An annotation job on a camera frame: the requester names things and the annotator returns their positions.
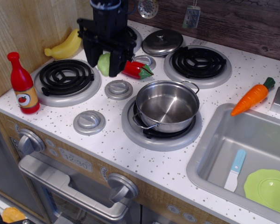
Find back right black burner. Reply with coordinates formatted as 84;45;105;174
163;45;232;89

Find hanging slotted metal spoon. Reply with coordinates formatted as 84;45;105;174
138;0;159;19

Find blue handled toy knife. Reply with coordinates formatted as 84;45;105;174
224;149;246;192

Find stainless steel pan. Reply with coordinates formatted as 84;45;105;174
135;80;200;133

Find front right black burner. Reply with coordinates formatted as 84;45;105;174
121;97;202;152

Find grey stove knob front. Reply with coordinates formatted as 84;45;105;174
73;111;106;136

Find silver toy sink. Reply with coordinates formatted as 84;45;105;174
187;104;280;224

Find grey stove knob middle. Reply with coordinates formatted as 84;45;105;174
105;80;133;100

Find grey stove knob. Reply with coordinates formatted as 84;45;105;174
73;111;106;136
133;55;156;70
105;80;133;100

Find back left black burner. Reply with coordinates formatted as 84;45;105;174
127;26;143;53

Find silver oven door handle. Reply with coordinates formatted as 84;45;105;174
19;155;128;223

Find silver oven knob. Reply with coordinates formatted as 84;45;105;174
18;128;46;155
107;173;139;203

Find red toy chili pepper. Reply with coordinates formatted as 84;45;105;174
122;61;154;79

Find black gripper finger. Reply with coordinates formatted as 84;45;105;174
109;49;127;77
83;38;103;67

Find yellow toy banana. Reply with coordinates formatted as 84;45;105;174
44;29;82;60

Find black burner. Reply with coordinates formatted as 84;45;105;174
127;26;143;53
163;45;232;89
31;59;101;107
121;97;202;152

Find front left black burner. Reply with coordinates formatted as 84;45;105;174
31;59;101;107

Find left silver oven knob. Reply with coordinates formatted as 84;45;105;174
18;128;46;155

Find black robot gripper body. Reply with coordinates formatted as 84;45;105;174
77;0;136;61

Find green toy plate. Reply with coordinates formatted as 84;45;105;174
244;169;280;213

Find oven clock display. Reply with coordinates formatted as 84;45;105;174
58;147;92;172

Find orange toy carrot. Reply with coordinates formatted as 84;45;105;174
231;77;275;116

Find red toy ketchup bottle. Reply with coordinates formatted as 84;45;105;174
7;52;40;114

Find right silver oven knob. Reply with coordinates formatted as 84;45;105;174
107;173;139;203

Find grey stove knob back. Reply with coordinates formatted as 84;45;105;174
133;55;156;70

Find steel pot lid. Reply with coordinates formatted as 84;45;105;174
142;29;183;56

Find green toy broccoli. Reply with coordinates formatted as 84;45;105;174
97;53;110;77

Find yellow object on floor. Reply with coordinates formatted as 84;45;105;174
1;207;26;224

